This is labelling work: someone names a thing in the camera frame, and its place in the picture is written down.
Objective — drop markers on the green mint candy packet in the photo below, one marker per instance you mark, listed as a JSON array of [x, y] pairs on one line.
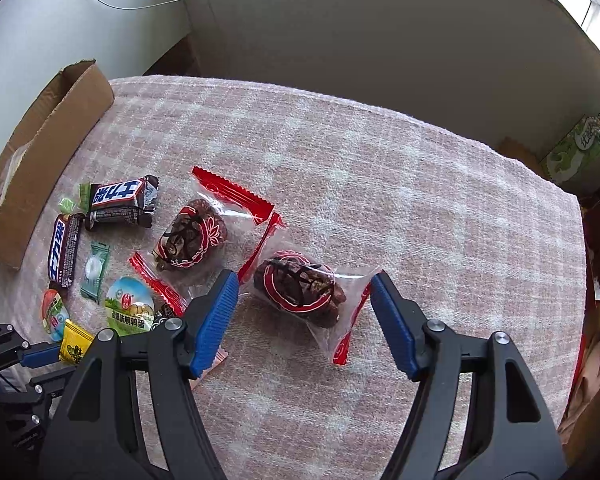
[[94, 270]]

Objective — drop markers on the yellow snack packet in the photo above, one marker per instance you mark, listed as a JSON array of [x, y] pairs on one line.
[[75, 342]]

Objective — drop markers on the black patterned snack packet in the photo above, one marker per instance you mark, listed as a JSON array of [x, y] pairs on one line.
[[162, 319]]

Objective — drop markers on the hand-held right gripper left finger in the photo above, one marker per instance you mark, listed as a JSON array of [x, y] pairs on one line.
[[215, 320]]

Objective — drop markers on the small round blue packet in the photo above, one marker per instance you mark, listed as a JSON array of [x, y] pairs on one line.
[[55, 316]]

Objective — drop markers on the dark chocolate bar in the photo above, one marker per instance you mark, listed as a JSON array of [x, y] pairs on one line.
[[115, 217], [62, 255], [115, 195]]

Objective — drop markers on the brown cardboard box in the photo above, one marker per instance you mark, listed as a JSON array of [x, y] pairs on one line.
[[55, 125]]

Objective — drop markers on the small green candy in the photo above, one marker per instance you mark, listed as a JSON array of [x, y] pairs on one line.
[[67, 205]]

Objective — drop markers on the green printed carton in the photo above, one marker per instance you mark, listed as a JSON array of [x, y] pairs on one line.
[[580, 152]]

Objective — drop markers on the tan cloth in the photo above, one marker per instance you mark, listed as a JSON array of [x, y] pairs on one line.
[[590, 385]]

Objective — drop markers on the large round green egg packet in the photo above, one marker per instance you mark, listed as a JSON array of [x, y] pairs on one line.
[[127, 305]]

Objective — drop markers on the clear red-edged date snack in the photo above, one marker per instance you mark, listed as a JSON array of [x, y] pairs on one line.
[[190, 235], [300, 285]]

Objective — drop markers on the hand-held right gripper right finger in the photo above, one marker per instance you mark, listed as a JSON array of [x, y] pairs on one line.
[[392, 325]]

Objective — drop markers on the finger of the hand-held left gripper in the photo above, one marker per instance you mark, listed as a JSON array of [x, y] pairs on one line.
[[40, 353], [50, 382]]

